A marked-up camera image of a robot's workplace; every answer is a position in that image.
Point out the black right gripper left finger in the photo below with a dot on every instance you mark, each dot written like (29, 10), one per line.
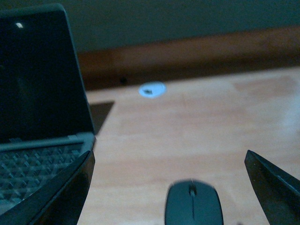
(60, 201)

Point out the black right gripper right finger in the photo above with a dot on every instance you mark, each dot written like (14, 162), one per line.
(277, 191)

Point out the black wireless mouse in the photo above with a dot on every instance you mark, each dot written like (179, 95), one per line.
(192, 202)

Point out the grey open laptop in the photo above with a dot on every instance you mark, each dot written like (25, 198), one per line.
(45, 121)

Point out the wooden desk with hutch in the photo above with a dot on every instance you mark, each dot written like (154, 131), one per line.
(225, 95)

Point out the white cable grommet cover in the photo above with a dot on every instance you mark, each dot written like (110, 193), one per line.
(152, 89)

